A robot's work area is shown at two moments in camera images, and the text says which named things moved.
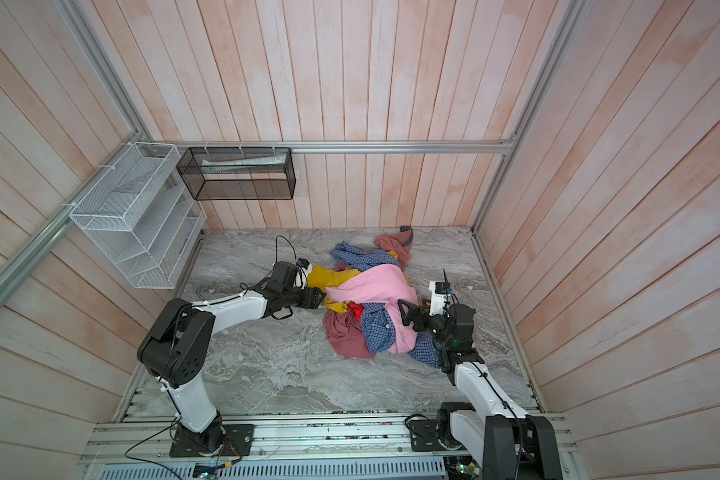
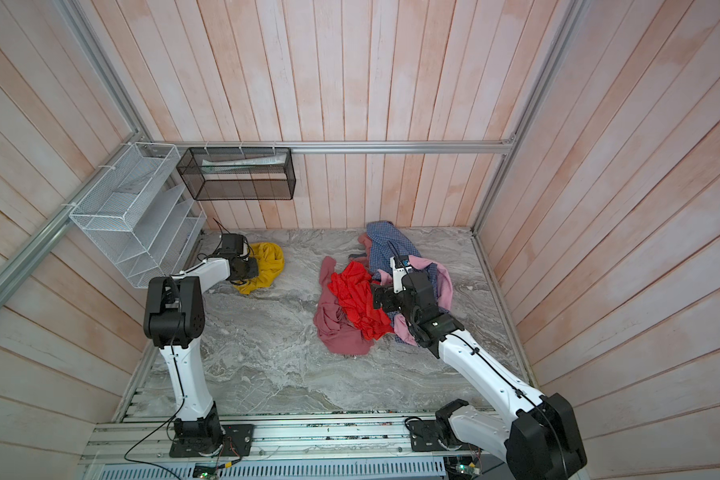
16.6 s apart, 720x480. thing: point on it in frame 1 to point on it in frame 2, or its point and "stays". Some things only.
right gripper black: x=415 y=310 to x=379 y=292
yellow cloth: x=322 y=278 to x=270 y=259
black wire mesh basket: x=239 y=173 stays
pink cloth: x=385 y=285 to x=445 y=288
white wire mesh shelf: x=140 y=214 stays
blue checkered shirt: x=377 y=324 to x=386 y=242
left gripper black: x=311 y=298 to x=253 y=270
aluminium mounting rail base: x=285 y=446 stays
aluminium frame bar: x=328 y=146 stays
